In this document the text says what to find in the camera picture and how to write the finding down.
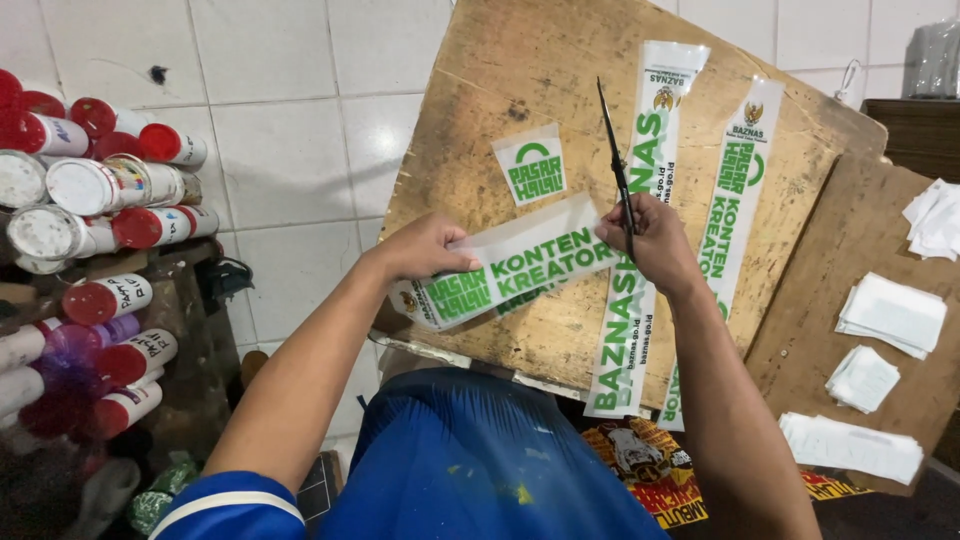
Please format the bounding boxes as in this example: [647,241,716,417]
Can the person's left hand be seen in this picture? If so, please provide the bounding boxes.
[365,213,483,291]

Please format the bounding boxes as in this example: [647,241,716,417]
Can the person's right hand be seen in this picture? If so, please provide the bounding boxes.
[595,192,705,298]

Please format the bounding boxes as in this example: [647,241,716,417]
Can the black scissors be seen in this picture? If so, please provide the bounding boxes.
[596,76,639,262]

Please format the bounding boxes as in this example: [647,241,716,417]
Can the short green-print film strip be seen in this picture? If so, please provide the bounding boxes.
[387,191,624,333]

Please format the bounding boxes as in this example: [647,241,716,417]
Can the long narrow green-print film strip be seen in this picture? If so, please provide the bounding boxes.
[657,78,786,433]

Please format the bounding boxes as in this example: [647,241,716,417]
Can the long wide green-print film strip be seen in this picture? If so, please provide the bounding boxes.
[584,40,711,420]

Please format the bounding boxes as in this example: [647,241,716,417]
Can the small square green-print film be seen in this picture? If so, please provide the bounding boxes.
[492,123,568,208]

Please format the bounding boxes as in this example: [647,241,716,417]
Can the brown hardboard panel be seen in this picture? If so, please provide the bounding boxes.
[744,153,960,498]

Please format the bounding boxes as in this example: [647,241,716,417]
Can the large worn wooden board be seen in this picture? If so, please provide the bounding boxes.
[372,0,889,412]

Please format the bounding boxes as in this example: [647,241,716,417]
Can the black plastic object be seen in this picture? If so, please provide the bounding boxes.
[201,257,255,304]

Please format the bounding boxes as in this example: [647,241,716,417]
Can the person's blue shorts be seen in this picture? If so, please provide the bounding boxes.
[318,366,670,540]

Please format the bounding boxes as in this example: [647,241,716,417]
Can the red and yellow printed poster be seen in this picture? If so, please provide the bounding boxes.
[579,416,875,531]

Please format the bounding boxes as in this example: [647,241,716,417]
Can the thick white paper stack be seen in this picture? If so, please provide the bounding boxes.
[834,271,949,361]

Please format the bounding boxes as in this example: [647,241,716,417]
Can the small white paper stack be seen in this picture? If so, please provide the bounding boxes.
[824,344,902,415]

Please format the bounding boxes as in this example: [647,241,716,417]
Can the paint-stained wooden shelf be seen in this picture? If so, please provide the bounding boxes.
[0,238,243,540]

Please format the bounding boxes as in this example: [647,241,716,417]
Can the small black slate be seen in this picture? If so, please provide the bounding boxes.
[296,450,345,525]

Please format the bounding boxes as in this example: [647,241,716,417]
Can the loose white paper stack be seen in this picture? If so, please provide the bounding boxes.
[901,177,960,263]

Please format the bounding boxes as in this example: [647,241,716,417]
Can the long white paper stack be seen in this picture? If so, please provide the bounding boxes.
[777,411,926,487]

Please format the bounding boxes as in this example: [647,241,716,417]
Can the dark wooden crate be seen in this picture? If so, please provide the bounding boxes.
[860,97,960,185]

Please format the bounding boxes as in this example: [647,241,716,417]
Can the blue sleeve with white stripe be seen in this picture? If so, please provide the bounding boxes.
[147,470,308,540]

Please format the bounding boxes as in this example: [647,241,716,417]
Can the pile of red-capped paint cans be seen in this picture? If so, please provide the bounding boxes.
[0,69,221,442]

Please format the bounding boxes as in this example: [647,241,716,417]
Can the clear plastic bag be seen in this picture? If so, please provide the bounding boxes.
[903,16,960,101]

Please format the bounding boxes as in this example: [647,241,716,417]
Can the green plastic bag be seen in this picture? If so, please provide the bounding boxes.
[126,450,202,537]

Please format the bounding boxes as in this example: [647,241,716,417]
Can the white wire hook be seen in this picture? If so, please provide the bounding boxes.
[834,58,865,105]

